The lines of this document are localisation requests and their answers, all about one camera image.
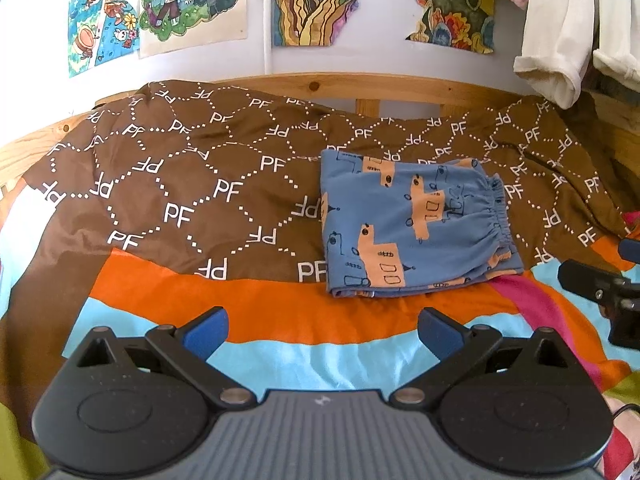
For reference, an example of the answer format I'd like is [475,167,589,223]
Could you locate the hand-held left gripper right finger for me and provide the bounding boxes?
[390,307,586,406]

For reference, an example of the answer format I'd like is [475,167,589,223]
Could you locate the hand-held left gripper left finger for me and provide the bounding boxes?
[62,306,256,406]

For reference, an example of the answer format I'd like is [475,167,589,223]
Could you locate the blue pants with orange print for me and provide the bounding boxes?
[320,147,525,300]

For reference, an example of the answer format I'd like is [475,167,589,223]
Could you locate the colourful striped bed sheet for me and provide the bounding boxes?
[0,230,640,480]

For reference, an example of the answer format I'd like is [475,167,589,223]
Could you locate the brown printed blanket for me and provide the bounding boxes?
[0,80,632,286]

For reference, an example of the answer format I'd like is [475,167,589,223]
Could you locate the red and white striped cloth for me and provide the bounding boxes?
[602,410,640,480]

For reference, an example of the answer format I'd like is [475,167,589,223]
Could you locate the white hanging garment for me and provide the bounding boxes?
[514,0,603,110]

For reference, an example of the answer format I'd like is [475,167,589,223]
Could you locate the cream hanging garment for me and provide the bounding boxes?
[592,0,640,93]

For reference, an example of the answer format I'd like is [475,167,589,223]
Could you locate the wooden bed frame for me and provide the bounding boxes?
[0,72,640,201]

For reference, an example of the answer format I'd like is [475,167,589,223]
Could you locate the torn colourful wall poster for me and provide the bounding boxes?
[395,0,496,55]

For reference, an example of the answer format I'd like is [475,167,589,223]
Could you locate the white wall pipe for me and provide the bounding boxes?
[259,0,276,75]

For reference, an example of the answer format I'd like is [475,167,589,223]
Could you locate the green cartoon wall poster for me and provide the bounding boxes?
[137,0,249,58]

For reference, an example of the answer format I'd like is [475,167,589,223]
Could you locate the blue cartoon wall poster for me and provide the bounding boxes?
[67,0,143,78]

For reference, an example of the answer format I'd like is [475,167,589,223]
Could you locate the yellow swirl wall poster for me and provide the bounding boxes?
[274,0,418,47]

